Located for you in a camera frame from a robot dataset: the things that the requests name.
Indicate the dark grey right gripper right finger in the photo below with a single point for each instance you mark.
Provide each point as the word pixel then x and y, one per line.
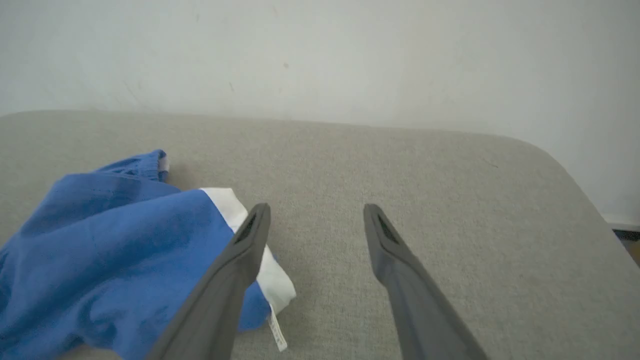
pixel 420 305

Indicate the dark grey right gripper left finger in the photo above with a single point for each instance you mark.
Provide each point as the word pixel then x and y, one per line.
pixel 220 305

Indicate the blue and white garment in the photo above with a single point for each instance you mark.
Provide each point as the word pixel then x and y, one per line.
pixel 110 260

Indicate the beige fabric sofa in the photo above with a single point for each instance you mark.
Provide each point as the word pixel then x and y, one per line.
pixel 380 190

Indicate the white baseboard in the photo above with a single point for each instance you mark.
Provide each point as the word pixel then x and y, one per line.
pixel 621 222

